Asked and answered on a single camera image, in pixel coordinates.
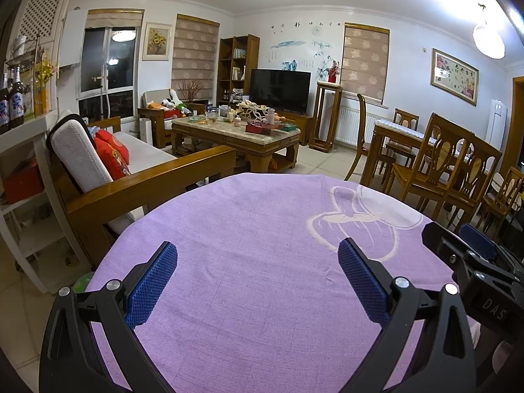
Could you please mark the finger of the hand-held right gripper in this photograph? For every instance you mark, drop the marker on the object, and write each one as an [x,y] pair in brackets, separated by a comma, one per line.
[477,241]
[440,241]

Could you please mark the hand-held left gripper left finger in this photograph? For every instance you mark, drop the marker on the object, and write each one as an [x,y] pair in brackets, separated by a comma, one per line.
[151,286]

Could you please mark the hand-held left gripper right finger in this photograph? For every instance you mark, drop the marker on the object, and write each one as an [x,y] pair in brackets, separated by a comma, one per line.
[364,286]

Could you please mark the green plastic bag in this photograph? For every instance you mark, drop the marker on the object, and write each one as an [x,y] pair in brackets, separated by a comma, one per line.
[83,282]

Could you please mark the small wooden chair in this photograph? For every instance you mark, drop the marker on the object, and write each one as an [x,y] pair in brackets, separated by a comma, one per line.
[503,196]

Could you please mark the wooden dining chair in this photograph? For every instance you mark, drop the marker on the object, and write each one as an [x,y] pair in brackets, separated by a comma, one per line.
[362,114]
[413,174]
[470,180]
[403,116]

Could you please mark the purple tablecloth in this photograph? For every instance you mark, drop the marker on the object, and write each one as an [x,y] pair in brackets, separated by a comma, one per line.
[245,254]

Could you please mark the white standing air conditioner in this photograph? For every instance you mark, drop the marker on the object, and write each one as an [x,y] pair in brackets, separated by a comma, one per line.
[496,125]

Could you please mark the wooden dining table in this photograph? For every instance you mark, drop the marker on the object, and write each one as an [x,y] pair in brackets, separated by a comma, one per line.
[389,131]

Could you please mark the red cushion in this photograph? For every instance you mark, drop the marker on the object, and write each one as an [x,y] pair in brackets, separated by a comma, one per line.
[114,168]
[112,145]

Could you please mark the wooden sofa white cushions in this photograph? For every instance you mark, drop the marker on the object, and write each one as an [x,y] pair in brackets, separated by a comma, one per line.
[143,151]

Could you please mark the white radiator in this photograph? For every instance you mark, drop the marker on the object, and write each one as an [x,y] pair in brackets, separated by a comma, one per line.
[354,125]

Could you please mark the white paper bag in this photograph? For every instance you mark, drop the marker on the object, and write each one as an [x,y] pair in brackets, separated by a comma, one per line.
[146,131]

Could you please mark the wooden armchair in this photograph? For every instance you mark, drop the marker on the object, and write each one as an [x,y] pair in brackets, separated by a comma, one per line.
[153,125]

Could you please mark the red box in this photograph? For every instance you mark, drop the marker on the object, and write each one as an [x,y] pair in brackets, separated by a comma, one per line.
[22,182]

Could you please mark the framed flower picture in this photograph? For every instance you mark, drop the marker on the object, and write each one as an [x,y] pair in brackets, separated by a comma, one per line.
[454,75]

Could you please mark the wooden television stand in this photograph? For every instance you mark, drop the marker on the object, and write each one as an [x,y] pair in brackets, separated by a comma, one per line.
[305,127]

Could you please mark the wooden coffee table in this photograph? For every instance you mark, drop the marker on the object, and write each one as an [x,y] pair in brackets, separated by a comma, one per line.
[245,143]

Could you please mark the green box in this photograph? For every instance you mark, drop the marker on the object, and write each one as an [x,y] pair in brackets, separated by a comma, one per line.
[290,127]

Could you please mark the tall wooden plant stand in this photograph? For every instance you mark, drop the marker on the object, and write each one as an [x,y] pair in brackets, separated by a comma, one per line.
[315,114]

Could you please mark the white plush dog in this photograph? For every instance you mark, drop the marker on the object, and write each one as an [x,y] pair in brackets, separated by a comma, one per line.
[167,104]

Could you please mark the red tray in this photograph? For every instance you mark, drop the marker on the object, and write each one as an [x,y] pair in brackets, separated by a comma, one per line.
[262,128]

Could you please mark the beige roller blind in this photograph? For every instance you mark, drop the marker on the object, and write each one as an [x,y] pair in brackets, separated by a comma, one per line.
[194,55]
[114,18]
[364,63]

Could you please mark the pink white bottle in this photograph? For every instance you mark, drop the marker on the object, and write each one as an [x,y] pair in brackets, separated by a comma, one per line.
[270,116]

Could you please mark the white shelf unit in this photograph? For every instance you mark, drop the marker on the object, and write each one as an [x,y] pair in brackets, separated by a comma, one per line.
[20,143]

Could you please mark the red branch decoration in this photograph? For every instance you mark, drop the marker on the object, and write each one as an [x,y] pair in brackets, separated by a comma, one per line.
[190,90]

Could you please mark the red flower vase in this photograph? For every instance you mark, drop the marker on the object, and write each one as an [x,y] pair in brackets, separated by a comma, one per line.
[332,71]

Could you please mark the white ornate fruit stand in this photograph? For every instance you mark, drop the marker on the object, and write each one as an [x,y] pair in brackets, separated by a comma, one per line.
[251,110]

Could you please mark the round ceiling lamp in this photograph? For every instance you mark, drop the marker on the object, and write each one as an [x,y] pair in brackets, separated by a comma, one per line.
[489,39]

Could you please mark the black television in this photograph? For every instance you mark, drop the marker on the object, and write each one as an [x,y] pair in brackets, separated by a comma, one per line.
[280,90]

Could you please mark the window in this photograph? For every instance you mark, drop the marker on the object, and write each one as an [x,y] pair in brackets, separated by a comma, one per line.
[118,69]

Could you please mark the brown beer bottle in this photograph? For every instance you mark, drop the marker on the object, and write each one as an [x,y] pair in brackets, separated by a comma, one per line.
[17,102]
[4,106]

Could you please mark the yellow artificial flowers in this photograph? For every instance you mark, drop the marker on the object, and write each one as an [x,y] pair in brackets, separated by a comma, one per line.
[43,73]

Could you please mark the sunflower painting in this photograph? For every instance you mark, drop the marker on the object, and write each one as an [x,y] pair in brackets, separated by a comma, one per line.
[157,41]

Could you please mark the wooden bookshelf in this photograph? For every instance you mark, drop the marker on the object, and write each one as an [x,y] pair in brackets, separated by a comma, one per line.
[251,49]

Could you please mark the white lattice cabinet door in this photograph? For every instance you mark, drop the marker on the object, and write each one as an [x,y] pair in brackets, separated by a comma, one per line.
[41,12]

